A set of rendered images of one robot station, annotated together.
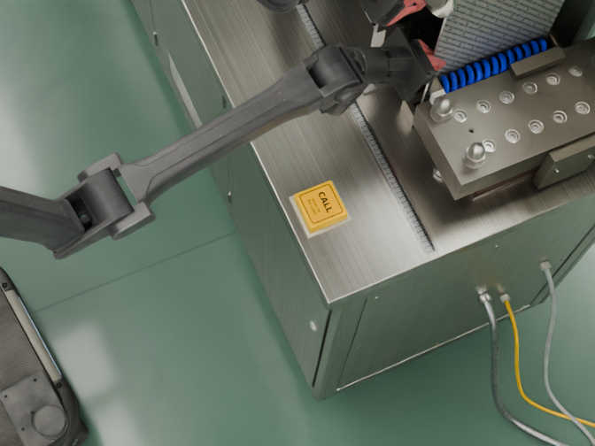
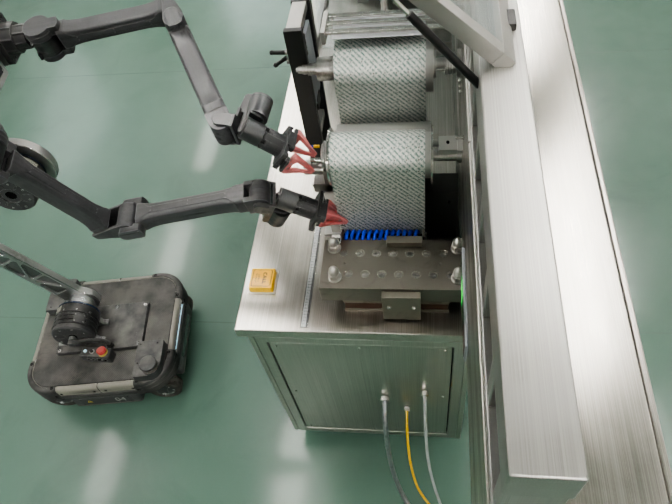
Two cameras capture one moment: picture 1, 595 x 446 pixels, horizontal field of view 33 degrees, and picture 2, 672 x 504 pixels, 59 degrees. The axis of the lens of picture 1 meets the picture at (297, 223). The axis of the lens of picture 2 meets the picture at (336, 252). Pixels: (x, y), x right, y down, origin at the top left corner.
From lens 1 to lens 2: 0.94 m
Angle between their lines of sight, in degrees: 26
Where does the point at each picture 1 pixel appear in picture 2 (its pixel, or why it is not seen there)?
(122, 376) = (218, 371)
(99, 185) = (124, 208)
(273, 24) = (305, 187)
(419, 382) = (366, 452)
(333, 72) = (254, 191)
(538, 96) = (394, 259)
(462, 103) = (349, 247)
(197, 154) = (172, 209)
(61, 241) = (93, 226)
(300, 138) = (279, 245)
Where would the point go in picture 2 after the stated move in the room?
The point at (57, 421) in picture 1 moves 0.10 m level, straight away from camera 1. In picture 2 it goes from (149, 365) to (148, 343)
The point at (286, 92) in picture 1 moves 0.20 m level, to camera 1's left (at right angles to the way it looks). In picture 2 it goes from (227, 194) to (174, 167)
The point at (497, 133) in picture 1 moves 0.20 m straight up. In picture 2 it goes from (357, 269) to (349, 222)
